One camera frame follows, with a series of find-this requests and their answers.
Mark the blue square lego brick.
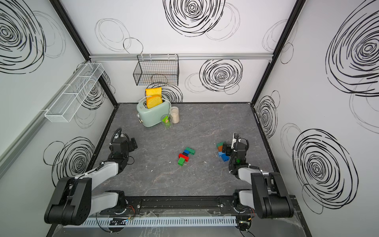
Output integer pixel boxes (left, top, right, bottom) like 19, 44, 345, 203
221, 154, 230, 162

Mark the red long lego brick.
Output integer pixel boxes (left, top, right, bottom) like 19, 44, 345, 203
179, 154, 189, 162

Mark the small green lego brick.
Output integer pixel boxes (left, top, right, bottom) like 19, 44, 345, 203
178, 158, 186, 166

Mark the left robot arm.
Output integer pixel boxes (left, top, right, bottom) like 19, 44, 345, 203
44, 134, 138, 226

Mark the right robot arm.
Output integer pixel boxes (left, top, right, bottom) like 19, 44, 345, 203
218, 141, 294, 219

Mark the mint green toaster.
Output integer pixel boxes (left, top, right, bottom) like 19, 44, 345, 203
136, 96, 171, 127

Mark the clear glass with green packets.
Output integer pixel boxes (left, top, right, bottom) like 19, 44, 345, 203
161, 114, 173, 130

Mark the front orange toast slice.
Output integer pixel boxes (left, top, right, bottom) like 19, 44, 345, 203
146, 95, 163, 109

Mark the beige speckled cup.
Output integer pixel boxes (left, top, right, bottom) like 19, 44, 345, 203
170, 106, 180, 124

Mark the rear yellow toast slice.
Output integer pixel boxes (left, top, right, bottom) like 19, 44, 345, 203
145, 87, 162, 96

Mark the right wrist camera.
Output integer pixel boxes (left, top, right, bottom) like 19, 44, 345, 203
232, 133, 240, 147

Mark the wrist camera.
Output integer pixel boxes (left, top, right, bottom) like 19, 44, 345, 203
232, 133, 240, 147
114, 131, 122, 139

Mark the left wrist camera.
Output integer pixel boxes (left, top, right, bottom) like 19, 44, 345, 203
114, 131, 122, 139

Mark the black front rail frame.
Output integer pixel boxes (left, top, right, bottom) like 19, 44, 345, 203
100, 195, 298, 215

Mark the white mesh wall shelf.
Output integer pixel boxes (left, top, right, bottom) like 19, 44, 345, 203
44, 63, 105, 122

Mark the white slotted cable duct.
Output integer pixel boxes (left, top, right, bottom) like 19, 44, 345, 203
78, 216, 237, 229

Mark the black wire basket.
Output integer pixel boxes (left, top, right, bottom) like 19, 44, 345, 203
133, 54, 180, 86

